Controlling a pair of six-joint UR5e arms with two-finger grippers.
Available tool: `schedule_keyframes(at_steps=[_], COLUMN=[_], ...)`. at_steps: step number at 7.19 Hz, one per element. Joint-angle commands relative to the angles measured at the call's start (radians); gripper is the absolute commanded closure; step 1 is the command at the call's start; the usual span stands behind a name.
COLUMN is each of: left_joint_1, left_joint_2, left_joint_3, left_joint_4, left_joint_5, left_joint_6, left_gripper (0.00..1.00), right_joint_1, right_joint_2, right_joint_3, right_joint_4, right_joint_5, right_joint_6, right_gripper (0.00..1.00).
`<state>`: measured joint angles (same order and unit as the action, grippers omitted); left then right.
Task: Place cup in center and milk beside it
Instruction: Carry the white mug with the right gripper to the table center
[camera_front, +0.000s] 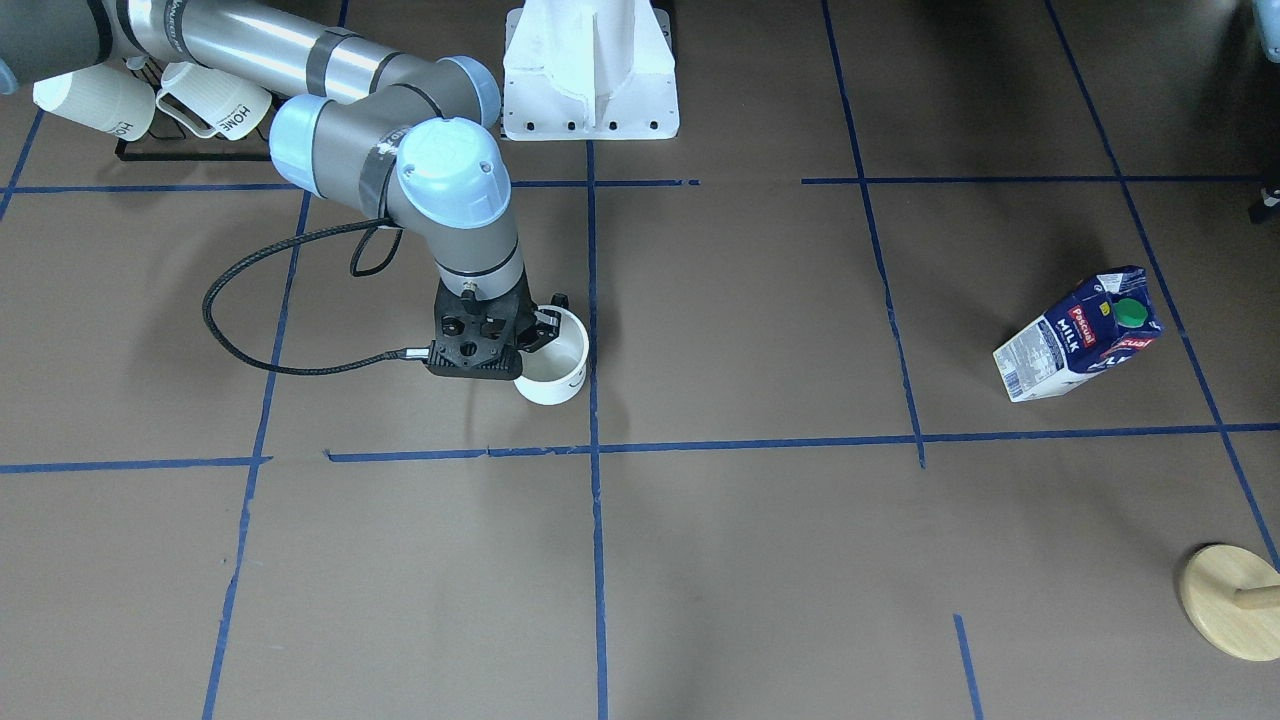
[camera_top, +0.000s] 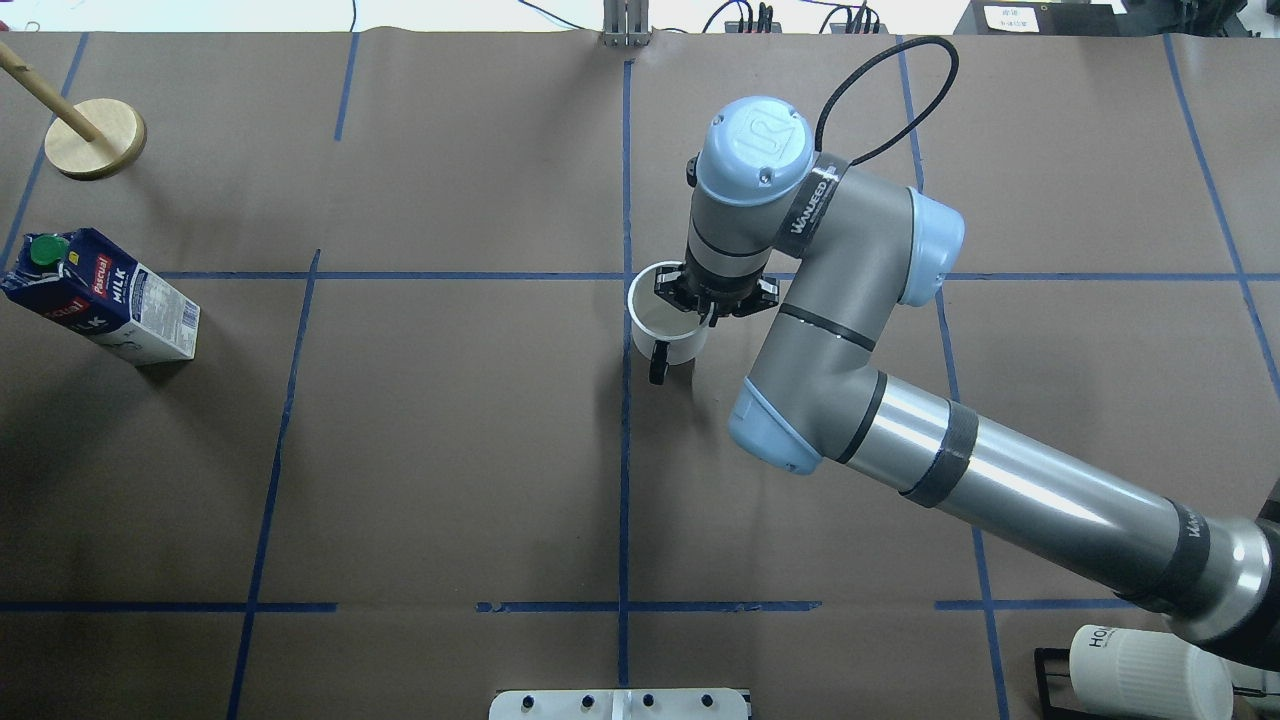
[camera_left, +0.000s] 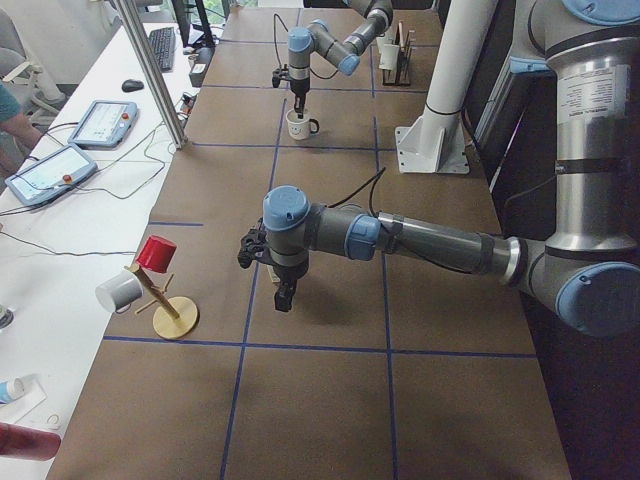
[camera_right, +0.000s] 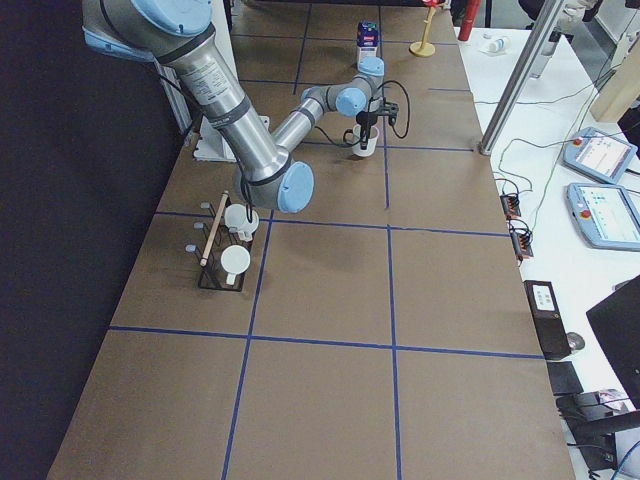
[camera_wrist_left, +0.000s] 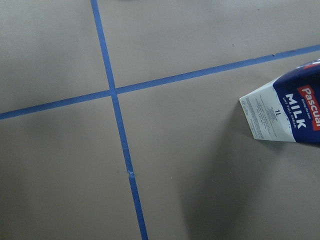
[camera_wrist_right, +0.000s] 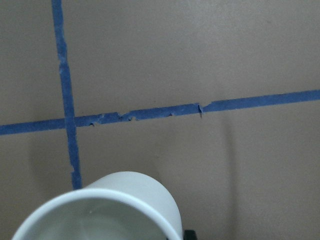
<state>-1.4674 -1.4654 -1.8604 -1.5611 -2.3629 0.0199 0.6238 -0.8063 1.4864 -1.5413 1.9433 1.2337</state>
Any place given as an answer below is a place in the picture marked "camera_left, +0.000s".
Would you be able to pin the aluminium frame post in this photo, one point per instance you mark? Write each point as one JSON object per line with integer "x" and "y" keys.
{"x": 138, "y": 37}

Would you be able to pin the red bottle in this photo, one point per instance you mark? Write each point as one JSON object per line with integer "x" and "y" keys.
{"x": 26, "y": 443}

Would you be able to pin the wooden mug tree stand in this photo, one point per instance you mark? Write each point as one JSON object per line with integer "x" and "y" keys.
{"x": 174, "y": 317}

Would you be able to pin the lower teach pendant tablet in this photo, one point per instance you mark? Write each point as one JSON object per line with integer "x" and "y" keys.
{"x": 52, "y": 176}

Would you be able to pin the black wire mug rack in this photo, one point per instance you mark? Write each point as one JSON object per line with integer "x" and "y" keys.
{"x": 403, "y": 37}

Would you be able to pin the black keyboard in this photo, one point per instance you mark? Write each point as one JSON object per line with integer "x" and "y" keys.
{"x": 162, "y": 42}

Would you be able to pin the red cup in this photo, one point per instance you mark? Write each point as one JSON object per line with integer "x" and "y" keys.
{"x": 156, "y": 254}

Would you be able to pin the upper teach pendant tablet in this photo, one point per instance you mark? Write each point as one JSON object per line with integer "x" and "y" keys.
{"x": 105, "y": 125}

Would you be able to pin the white blue tube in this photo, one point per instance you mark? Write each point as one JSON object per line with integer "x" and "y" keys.
{"x": 11, "y": 390}

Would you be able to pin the teach pendant tablet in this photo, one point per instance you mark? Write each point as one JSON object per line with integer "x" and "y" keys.
{"x": 105, "y": 125}
{"x": 52, "y": 176}

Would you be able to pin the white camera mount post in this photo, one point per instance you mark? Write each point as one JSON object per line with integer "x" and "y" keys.
{"x": 475, "y": 45}

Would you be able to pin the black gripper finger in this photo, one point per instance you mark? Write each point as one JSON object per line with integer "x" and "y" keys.
{"x": 284, "y": 295}
{"x": 299, "y": 106}

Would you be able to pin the white smiley face mug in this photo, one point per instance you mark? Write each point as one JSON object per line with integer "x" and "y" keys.
{"x": 301, "y": 126}

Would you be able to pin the black computer mouse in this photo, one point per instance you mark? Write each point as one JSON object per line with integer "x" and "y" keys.
{"x": 131, "y": 85}

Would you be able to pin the white cup on tree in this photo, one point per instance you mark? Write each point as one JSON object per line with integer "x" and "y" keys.
{"x": 119, "y": 291}

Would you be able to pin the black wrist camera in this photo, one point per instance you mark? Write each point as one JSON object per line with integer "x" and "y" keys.
{"x": 252, "y": 247}

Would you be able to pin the white ribbed mug right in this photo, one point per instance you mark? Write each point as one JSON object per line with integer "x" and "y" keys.
{"x": 388, "y": 56}

